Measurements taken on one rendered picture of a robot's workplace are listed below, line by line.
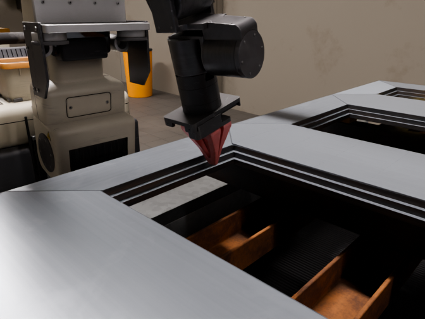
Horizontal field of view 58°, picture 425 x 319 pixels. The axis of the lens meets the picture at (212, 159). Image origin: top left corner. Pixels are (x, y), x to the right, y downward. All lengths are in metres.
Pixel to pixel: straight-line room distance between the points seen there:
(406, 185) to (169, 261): 0.35
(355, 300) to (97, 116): 0.76
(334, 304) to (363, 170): 0.20
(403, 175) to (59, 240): 0.47
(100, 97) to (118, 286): 0.76
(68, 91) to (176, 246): 0.69
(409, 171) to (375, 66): 2.90
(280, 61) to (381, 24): 1.05
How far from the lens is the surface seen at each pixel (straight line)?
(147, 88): 5.28
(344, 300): 0.62
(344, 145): 0.72
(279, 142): 0.71
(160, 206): 0.83
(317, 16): 3.79
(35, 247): 0.43
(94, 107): 1.06
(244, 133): 0.75
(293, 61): 3.95
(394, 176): 0.61
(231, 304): 0.33
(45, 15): 0.97
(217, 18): 0.50
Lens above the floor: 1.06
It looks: 21 degrees down
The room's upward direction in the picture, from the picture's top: straight up
